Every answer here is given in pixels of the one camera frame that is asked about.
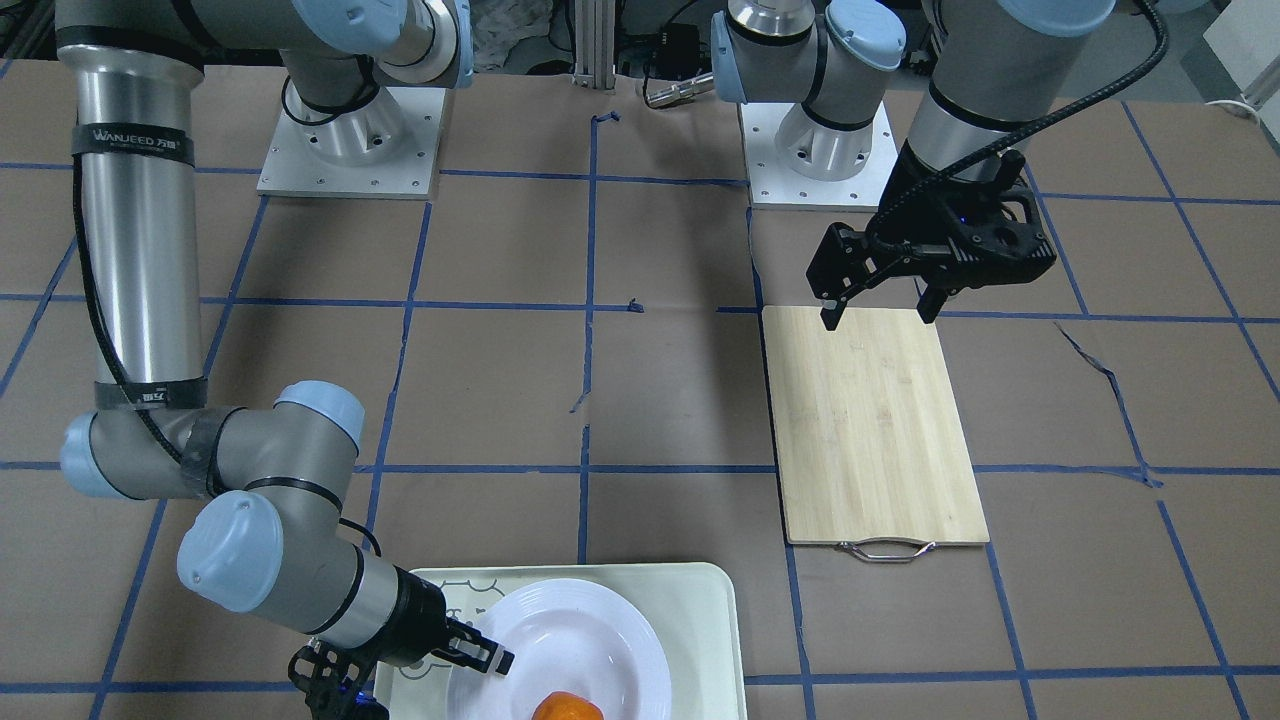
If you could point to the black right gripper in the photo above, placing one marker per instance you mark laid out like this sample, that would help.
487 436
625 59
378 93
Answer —
418 620

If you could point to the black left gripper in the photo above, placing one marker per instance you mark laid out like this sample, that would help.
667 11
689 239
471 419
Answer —
917 207

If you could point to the orange fruit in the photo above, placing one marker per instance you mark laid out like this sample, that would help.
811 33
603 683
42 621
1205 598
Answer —
563 705

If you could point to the white ceramic plate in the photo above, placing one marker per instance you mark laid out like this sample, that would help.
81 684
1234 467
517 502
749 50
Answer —
568 636

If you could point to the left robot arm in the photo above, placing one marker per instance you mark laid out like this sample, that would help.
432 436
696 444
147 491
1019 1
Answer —
999 69

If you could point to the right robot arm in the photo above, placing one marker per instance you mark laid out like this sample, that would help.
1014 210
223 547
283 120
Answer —
274 481

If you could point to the cream bear tray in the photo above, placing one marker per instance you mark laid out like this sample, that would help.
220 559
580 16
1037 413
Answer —
691 607

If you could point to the bamboo cutting board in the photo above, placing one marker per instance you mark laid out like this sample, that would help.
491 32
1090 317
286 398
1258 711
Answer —
870 447

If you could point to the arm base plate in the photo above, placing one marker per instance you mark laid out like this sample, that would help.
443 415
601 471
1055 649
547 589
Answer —
795 164
386 150

